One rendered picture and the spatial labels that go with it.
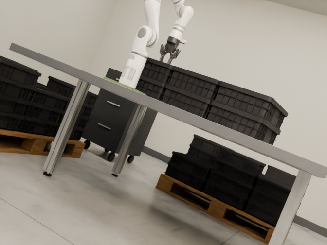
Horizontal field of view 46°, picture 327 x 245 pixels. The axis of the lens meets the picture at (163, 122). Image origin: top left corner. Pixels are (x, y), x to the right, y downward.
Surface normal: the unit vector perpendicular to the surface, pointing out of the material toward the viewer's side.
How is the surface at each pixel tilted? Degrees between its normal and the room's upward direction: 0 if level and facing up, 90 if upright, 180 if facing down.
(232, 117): 90
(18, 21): 90
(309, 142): 90
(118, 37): 90
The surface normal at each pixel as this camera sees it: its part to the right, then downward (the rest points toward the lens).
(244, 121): -0.48, -0.18
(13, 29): 0.85, 0.36
